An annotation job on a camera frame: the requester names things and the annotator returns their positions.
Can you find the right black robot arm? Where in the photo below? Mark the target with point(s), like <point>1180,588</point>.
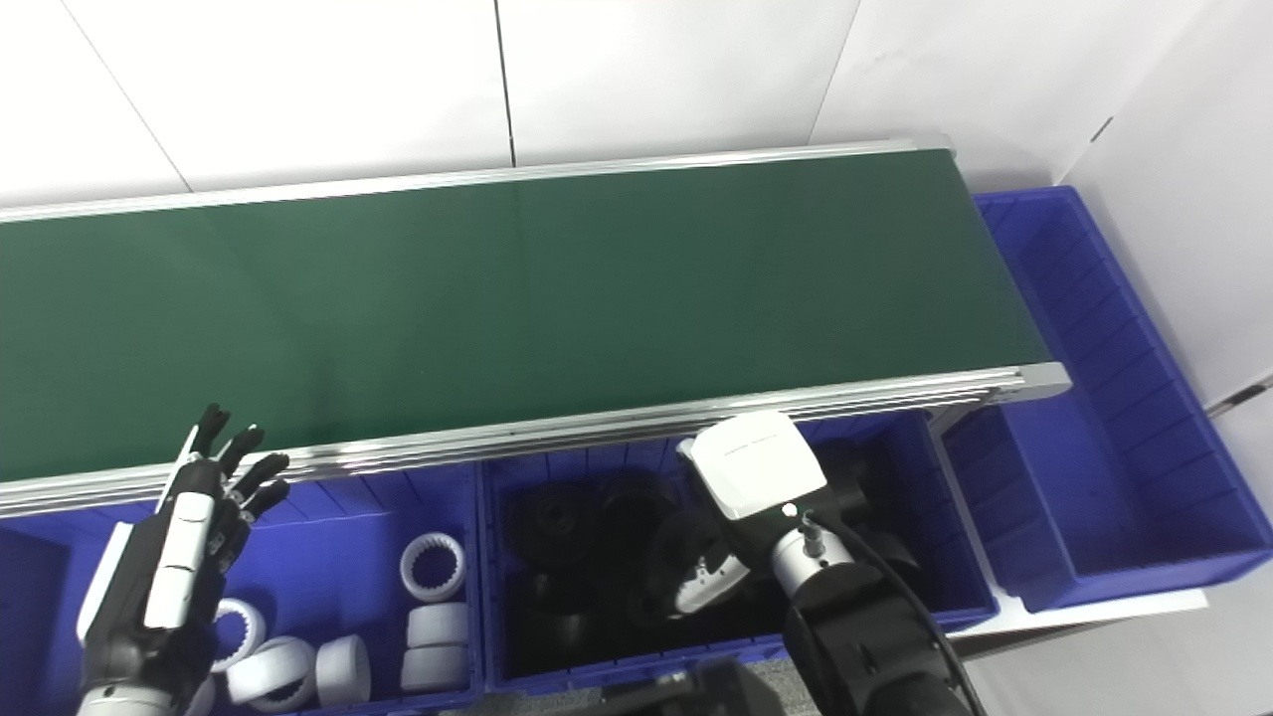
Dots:
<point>865,646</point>

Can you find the green conveyor belt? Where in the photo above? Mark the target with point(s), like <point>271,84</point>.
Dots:
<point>497,298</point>
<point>497,438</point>

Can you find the blue bin with black parts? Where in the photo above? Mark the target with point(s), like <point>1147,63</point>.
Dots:
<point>617,668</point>

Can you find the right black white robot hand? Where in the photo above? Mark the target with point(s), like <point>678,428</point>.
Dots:
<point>756,462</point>

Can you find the blue bin with white parts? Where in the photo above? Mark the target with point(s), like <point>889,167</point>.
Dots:
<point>328,547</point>

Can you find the black robot body part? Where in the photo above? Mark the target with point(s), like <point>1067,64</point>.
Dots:
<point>721,688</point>

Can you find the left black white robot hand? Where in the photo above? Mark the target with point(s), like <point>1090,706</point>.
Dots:
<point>184,557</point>

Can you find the empty large blue bin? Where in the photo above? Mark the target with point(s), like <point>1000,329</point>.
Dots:
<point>1094,447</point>

